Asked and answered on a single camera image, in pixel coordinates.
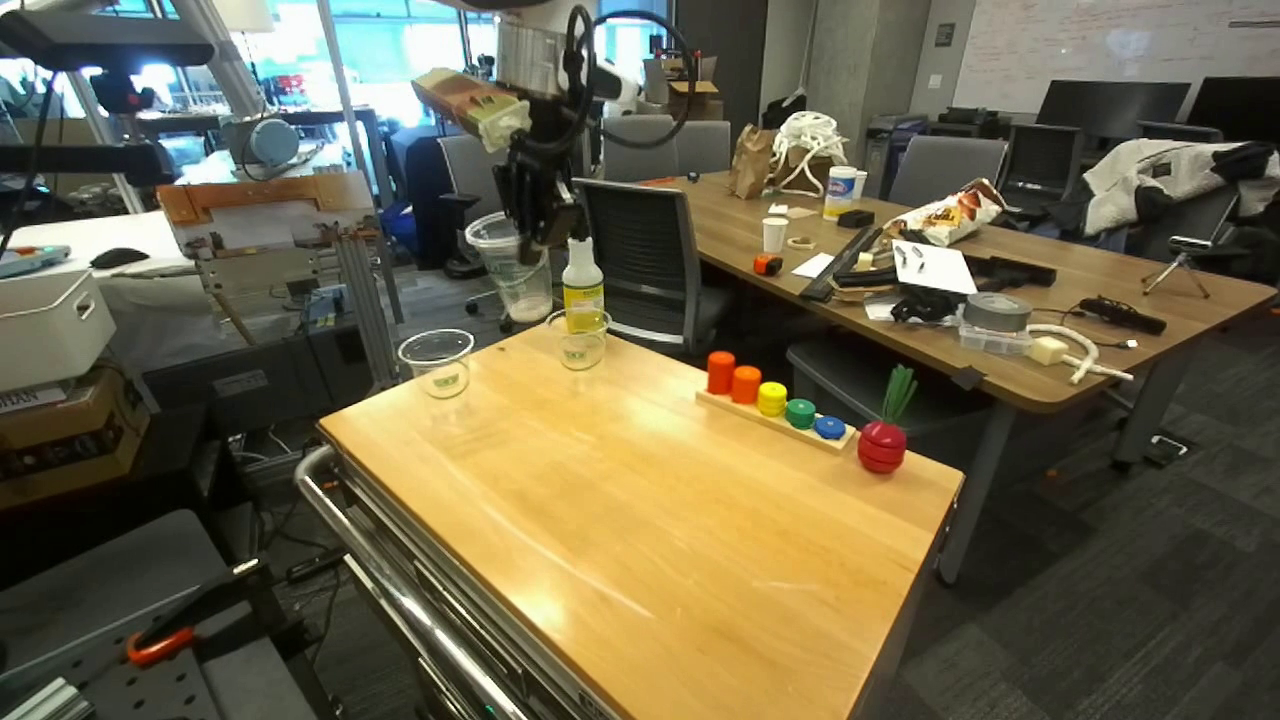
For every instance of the blue toy cylinder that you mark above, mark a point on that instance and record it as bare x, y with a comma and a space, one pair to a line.
829, 428

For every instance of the orange and black tool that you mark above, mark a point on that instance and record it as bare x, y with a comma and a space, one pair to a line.
768, 265

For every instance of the grey duct tape roll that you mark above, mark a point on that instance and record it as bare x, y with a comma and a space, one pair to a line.
997, 312

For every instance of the black mesh office chair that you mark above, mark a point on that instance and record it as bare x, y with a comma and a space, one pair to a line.
645, 260

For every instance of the white paper cup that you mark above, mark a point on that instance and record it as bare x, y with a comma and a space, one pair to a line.
775, 236

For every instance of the red toy cylinder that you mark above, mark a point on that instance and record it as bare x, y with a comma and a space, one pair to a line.
721, 372

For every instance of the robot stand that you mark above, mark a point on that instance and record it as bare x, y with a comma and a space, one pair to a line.
100, 590

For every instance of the white paper sheet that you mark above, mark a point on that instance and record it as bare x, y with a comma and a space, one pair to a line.
935, 268

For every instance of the black gloves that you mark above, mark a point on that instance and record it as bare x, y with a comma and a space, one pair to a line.
922, 306

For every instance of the orange toy cylinder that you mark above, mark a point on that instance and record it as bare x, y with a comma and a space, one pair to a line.
745, 385

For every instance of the white wipes canister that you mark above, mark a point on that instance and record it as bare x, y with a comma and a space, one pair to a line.
840, 192

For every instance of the grey office chair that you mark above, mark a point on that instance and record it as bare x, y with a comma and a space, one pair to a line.
945, 170

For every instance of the cardboard box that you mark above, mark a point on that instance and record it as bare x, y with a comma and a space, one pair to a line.
70, 440

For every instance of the row of monitors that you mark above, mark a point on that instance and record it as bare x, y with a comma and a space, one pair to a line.
1110, 108

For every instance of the small tripod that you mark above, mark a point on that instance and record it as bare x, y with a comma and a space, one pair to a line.
1185, 255

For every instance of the black handheld device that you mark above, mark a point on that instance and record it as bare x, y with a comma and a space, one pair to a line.
1120, 315

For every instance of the camera on mount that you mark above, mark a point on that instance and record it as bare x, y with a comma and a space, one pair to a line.
100, 40

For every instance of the long wooden conference table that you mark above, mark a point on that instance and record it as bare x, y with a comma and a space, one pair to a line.
1100, 280

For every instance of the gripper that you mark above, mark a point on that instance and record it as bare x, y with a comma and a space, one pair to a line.
535, 170

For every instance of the yellow toy cylinder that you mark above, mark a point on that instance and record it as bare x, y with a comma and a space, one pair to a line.
772, 400

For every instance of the black computer mouse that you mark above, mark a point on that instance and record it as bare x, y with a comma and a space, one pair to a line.
118, 257

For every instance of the wooden toy base board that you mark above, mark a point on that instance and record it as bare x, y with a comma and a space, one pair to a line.
770, 422

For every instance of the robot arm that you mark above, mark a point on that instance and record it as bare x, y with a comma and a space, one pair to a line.
535, 55

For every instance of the clear plastic cup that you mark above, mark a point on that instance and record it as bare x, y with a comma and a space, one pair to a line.
500, 270
580, 345
437, 365

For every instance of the whiteboard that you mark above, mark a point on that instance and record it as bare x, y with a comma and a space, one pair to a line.
1100, 40

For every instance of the long black bar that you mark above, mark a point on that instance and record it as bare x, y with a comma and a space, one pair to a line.
842, 262

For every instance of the wooden top tool cart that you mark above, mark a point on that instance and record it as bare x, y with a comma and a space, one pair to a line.
640, 520

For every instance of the brown paper bag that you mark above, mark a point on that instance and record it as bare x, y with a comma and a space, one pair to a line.
752, 165

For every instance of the red toy radish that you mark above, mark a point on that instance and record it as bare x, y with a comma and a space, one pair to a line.
882, 448

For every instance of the wooden frame fixture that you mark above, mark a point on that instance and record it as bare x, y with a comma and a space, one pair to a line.
270, 230

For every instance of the chips bag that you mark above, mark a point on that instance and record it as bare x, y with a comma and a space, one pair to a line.
950, 215

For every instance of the white storage bin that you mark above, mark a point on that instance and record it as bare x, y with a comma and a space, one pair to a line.
50, 330

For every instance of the green toy cylinder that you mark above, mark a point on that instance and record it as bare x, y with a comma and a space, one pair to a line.
800, 414

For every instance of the small black box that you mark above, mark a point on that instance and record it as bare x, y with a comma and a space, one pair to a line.
856, 219

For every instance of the white and black jacket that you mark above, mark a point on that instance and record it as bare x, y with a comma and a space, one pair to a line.
1150, 180

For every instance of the spray bottle with yellow liquid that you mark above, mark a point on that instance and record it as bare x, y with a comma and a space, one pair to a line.
582, 280

